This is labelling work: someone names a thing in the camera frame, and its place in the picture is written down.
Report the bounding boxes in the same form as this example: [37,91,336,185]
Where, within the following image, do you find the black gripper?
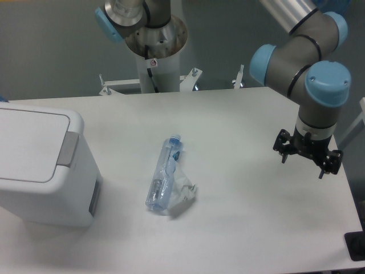
[273,129,343,179]

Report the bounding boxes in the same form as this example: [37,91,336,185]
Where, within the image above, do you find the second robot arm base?
[94,1,172,43]

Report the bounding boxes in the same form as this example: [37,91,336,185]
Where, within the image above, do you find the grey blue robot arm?
[249,1,351,175]

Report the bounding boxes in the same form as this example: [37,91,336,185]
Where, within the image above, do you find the white plastic trash can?
[1,103,102,227]

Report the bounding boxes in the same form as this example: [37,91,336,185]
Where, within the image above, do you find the black device at table edge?
[344,231,364,261]

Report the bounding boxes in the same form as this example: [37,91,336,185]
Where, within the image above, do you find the crumpled white paper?
[168,163,197,210]

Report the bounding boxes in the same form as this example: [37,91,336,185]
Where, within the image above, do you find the clear crushed plastic bottle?
[145,134,183,211]

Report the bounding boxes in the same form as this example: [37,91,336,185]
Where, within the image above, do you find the white metal base frame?
[98,64,245,96]

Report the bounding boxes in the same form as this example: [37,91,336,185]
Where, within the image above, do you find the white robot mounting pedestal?
[125,15,188,94]

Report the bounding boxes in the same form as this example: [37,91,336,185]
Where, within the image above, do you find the black cable on pedestal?
[144,45,160,94]

